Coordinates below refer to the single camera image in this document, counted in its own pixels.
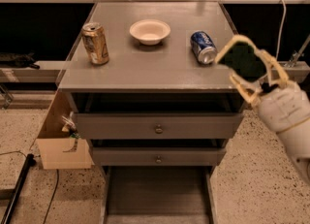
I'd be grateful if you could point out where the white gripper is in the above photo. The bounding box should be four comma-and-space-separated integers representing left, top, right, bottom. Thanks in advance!
214, 35, 310, 133

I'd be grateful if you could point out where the green yellow sponge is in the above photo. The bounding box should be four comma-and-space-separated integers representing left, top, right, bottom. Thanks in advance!
220, 42, 266, 82

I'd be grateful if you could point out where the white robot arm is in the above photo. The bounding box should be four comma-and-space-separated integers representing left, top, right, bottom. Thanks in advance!
215, 35, 310, 183

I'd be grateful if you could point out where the grey drawer cabinet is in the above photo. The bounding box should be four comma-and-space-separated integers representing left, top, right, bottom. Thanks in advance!
55, 0, 262, 224

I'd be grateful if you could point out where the top grey drawer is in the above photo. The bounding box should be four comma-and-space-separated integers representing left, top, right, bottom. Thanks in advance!
74, 113, 243, 140

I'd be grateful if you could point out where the grey drawer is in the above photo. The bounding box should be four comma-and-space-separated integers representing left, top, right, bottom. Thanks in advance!
92, 147, 226, 166
74, 113, 243, 140
99, 167, 218, 224

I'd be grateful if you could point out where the middle grey drawer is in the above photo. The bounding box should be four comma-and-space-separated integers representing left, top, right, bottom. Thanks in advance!
92, 147, 226, 166

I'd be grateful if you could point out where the bottom grey drawer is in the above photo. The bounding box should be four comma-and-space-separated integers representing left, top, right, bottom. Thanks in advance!
99, 167, 218, 224

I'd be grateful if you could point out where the blue soda can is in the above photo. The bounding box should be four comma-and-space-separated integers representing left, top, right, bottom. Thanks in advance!
190, 31, 217, 65

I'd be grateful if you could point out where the white paper bowl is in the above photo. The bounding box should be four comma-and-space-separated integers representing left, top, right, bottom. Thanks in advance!
130, 19, 171, 46

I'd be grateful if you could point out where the gold soda can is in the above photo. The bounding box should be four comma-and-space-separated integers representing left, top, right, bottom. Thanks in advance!
81, 22, 109, 65

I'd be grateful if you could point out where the cardboard box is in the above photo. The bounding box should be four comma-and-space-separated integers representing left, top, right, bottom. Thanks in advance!
35, 90, 94, 171

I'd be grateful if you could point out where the black object on ledge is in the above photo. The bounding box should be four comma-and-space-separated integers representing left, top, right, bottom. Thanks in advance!
0, 52, 40, 70

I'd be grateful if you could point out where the black floor bar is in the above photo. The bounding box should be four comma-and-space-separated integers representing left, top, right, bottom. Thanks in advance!
0, 153, 36, 224

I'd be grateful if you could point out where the metal bracket on rail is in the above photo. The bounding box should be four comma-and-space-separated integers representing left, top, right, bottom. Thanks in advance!
285, 34, 310, 68

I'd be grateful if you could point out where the white cable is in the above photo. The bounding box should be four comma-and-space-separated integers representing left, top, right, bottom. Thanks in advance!
258, 0, 288, 81

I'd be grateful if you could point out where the black floor cable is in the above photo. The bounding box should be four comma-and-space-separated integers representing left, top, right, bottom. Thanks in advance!
42, 169, 60, 224

